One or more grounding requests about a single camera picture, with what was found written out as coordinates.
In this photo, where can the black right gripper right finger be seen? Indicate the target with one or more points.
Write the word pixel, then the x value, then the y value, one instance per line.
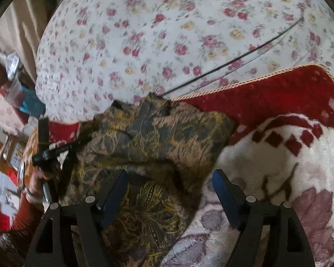
pixel 287 243

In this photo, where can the dark gold patterned garment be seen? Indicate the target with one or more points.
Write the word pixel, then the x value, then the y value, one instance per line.
pixel 168 149

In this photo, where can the red sleeved left forearm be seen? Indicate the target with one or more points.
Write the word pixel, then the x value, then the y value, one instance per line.
pixel 15 243

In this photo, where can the person's left hand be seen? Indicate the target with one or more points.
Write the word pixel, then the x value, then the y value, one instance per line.
pixel 34 189

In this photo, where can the red white floral fleece blanket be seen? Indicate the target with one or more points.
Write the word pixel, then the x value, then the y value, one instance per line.
pixel 281 149

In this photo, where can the white rose print bedsheet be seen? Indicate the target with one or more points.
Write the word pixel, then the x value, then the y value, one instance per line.
pixel 94 52

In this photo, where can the beige lace cloth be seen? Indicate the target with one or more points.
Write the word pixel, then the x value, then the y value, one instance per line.
pixel 21 27

